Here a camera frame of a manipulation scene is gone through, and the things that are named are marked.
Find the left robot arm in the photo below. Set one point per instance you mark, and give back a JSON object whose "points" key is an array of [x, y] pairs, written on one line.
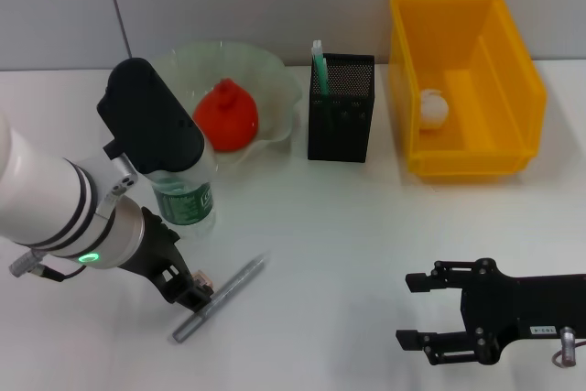
{"points": [[46, 198]]}

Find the black mesh pen holder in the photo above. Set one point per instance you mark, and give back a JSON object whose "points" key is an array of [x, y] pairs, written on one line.
{"points": [[341, 125]]}

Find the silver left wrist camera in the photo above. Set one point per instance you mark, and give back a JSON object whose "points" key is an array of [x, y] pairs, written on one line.
{"points": [[151, 121]]}

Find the clear wavy glass fruit plate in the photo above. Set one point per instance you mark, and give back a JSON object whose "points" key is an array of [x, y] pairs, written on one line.
{"points": [[270, 84]]}

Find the yellow plastic storage bin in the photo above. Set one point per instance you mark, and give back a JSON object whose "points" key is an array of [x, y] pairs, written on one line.
{"points": [[508, 153]]}

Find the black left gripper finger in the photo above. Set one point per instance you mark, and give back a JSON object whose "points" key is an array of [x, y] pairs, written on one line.
{"points": [[183, 292], [207, 295]]}

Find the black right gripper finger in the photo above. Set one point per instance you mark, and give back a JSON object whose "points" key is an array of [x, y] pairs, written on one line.
{"points": [[448, 345], [439, 279]]}

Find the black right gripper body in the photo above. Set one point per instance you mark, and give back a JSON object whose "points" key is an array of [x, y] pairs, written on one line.
{"points": [[526, 304]]}

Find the grey pen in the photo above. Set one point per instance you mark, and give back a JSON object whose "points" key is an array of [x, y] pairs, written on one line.
{"points": [[238, 285]]}

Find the white paper ball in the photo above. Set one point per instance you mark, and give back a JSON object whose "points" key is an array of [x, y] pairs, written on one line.
{"points": [[434, 109]]}

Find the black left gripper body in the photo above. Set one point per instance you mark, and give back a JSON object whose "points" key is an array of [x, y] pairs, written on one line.
{"points": [[155, 244]]}

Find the clear water bottle green label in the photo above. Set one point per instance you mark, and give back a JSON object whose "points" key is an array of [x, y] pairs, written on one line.
{"points": [[187, 208]]}

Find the mint green utility knife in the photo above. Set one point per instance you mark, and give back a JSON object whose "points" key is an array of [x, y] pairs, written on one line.
{"points": [[320, 70]]}

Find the red-orange toy fruit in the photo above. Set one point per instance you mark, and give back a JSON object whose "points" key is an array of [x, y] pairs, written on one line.
{"points": [[229, 121]]}

